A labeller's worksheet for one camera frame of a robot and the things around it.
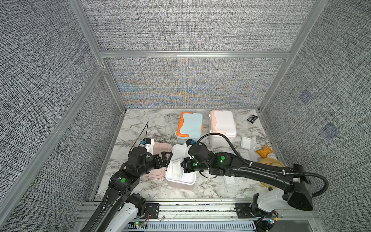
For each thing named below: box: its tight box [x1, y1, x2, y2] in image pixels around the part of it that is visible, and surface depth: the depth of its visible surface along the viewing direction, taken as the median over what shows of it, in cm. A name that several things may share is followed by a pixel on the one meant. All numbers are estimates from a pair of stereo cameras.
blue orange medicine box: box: [175, 111, 204, 145], surface depth 94 cm
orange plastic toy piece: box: [256, 145, 274, 159], surface depth 97 cm
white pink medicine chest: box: [209, 110, 237, 147], surface depth 94 cm
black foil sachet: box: [246, 114, 259, 124], surface depth 115 cm
